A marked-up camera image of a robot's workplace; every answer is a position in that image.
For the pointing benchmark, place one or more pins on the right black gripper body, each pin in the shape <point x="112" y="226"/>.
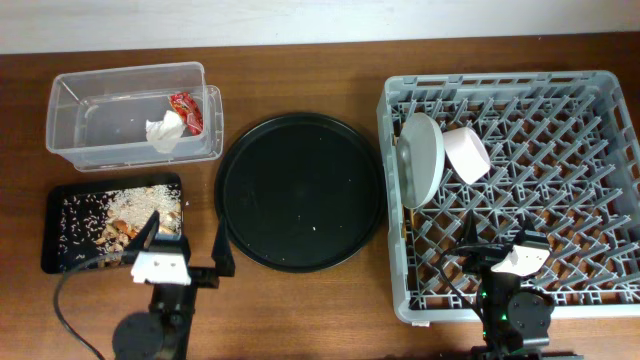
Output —
<point x="482" y="261"/>

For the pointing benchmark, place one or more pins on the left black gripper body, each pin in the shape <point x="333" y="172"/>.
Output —
<point x="203" y="275"/>

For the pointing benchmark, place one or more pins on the orange carrot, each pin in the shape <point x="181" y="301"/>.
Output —
<point x="123" y="227"/>

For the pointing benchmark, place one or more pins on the rice and food scraps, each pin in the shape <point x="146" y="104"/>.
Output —
<point x="135" y="208"/>

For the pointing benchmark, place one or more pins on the pink bowl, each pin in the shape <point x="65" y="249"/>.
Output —
<point x="467" y="154"/>

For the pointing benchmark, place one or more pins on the grey plate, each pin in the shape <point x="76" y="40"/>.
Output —
<point x="421" y="158"/>

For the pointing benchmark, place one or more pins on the white napkin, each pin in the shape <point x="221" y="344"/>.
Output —
<point x="164" y="135"/>

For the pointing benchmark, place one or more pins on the red snack wrapper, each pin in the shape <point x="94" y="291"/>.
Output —
<point x="188" y="110"/>

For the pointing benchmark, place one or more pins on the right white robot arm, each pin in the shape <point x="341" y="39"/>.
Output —
<point x="515" y="319"/>

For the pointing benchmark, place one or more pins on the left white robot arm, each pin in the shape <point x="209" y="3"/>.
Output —
<point x="161" y="332"/>

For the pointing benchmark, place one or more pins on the grey dishwasher rack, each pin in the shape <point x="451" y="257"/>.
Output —
<point x="564" y="155"/>

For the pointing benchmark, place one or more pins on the black rectangular tray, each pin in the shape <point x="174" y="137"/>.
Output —
<point x="77" y="214"/>

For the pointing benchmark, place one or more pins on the round black serving tray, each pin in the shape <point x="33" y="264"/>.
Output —
<point x="301" y="192"/>

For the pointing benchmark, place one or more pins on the clear plastic bin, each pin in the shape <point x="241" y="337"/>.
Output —
<point x="97" y="120"/>

